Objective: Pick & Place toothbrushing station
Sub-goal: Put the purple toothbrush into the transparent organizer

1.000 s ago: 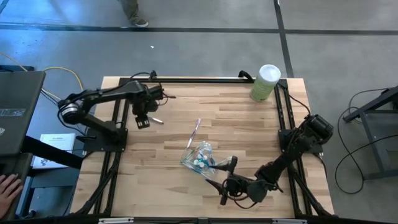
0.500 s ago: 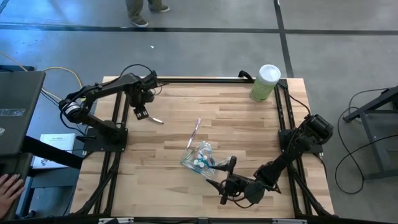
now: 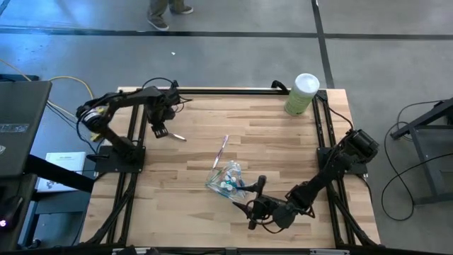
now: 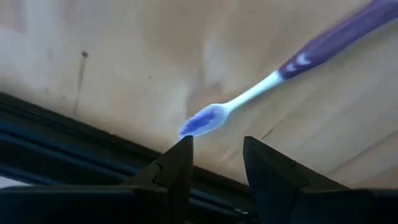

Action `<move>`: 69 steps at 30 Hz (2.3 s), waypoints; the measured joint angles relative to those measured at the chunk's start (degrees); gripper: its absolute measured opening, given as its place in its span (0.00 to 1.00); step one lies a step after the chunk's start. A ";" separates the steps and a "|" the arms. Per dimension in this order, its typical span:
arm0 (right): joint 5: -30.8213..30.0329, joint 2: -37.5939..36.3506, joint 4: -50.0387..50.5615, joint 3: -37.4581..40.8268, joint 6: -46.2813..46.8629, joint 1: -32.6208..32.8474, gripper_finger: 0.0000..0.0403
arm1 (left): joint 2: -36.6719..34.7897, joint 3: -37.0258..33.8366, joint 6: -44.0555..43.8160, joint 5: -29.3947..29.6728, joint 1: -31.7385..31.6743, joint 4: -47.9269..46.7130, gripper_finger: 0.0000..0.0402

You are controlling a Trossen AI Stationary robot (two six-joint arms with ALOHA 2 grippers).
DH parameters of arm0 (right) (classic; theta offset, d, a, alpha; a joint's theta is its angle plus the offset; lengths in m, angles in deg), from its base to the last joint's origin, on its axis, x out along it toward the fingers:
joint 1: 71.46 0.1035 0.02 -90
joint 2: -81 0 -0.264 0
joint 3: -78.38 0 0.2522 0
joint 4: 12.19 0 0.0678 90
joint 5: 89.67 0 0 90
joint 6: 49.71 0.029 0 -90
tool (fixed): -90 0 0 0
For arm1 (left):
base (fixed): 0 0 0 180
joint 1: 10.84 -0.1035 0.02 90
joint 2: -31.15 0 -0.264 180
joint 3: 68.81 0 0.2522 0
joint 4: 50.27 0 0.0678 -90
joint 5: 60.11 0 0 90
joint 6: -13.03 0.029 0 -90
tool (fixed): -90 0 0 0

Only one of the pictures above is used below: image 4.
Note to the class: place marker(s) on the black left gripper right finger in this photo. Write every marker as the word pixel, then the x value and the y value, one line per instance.
pixel 280 186

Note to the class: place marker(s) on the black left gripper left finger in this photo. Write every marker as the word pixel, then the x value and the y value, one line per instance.
pixel 177 174

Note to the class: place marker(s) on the purple and white toothbrush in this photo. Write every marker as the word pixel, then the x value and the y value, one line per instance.
pixel 326 46

